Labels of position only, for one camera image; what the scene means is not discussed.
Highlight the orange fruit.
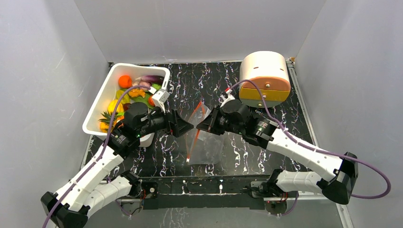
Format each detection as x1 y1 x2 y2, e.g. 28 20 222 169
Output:
118 75 133 89

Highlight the white plastic bin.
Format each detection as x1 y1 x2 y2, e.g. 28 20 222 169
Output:
82 63 171 140

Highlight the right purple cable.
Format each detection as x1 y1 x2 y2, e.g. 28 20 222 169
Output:
226 79 392 200

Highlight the purple cable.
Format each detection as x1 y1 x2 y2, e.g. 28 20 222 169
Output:
226 79 392 200
41 85 156 228

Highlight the orange maple leaf toy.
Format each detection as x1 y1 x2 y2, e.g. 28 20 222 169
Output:
128 88 145 98

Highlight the purple eggplant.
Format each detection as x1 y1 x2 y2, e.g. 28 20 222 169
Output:
136 75 164 85

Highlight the clear zip bag orange zipper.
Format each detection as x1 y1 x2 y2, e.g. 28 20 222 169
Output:
185 101 224 165

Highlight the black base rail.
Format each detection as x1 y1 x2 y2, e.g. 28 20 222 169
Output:
119 175 287 211

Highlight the toy pineapple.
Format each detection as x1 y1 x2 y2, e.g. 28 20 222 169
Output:
98 111 124 133

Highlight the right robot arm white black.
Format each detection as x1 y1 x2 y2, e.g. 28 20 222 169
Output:
196 100 357 205

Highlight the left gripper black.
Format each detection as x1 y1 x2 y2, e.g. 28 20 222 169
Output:
137 102 193 138

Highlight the red onion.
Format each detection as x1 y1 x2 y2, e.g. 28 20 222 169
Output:
139 81 152 92

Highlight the yellow bell pepper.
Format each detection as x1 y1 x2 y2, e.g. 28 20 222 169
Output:
107 99 124 114

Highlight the green vegetable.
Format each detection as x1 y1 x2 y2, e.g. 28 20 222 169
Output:
152 83 162 91

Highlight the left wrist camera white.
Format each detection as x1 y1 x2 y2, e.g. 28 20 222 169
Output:
149 86 170 113

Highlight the red tomato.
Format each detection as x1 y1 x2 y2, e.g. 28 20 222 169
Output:
148 97 155 107

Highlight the round drawer cabinet cream orange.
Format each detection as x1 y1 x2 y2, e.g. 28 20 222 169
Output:
239 51 291 108

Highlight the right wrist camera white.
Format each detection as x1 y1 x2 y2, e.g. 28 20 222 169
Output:
220 87 235 107

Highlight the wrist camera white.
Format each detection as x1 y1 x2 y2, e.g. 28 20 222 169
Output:
220 87 235 107
149 86 170 113

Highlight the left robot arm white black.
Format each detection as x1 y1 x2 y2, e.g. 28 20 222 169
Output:
40 103 193 228

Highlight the yellow green starfruit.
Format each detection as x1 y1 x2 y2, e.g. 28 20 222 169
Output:
115 89 131 105

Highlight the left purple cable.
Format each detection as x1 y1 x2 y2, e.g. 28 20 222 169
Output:
41 85 156 228

